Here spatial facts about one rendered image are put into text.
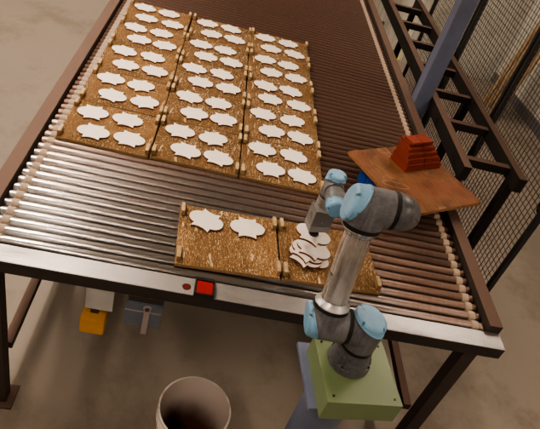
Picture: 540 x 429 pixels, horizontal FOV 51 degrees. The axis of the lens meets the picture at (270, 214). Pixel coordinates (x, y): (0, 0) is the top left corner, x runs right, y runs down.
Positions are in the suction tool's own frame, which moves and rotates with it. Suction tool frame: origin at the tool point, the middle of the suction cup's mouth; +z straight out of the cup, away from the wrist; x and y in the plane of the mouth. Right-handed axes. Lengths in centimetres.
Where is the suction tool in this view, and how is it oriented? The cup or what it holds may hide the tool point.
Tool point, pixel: (313, 235)
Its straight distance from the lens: 230.3
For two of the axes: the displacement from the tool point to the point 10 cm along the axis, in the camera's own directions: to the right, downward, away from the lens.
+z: -2.5, 7.5, 6.1
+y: -9.5, -0.6, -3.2
